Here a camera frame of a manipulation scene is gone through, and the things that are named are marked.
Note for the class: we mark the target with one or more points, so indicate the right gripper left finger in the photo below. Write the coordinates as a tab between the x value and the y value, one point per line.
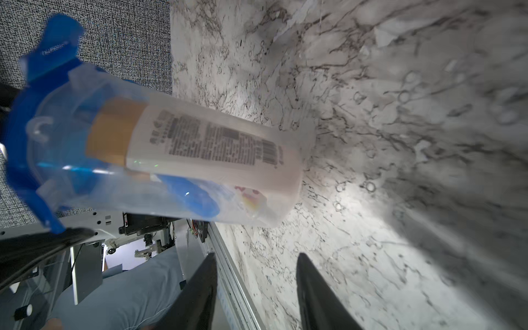
194	307

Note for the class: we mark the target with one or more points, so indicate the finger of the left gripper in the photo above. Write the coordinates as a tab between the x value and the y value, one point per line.
22	254

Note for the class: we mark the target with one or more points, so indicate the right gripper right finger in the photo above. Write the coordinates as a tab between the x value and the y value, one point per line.
319	307

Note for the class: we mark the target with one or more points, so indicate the blue toothbrush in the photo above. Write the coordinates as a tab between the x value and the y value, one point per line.
194	198

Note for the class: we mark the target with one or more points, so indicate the toothpaste tube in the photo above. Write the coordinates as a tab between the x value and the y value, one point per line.
251	199

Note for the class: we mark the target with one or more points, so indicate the clear container front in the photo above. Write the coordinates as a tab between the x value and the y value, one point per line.
57	135

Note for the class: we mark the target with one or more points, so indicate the orange cap bottle front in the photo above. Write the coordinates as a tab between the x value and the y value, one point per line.
173	137

